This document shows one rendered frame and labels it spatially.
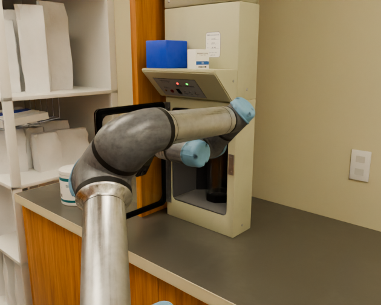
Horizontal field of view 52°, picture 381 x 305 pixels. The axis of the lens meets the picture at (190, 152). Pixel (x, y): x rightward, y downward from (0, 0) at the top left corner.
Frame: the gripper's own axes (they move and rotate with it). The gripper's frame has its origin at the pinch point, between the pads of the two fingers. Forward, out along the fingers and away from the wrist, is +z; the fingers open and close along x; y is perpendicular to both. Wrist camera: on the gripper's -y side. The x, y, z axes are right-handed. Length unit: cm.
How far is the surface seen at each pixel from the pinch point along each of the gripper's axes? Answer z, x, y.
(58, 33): 106, -54, 36
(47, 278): 51, -3, -73
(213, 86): -26.2, -16.9, 18.6
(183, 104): -7.9, -25.6, 10.5
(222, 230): -27.8, -24.1, -31.6
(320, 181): -46, -66, -20
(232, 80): -30.3, -21.3, 20.5
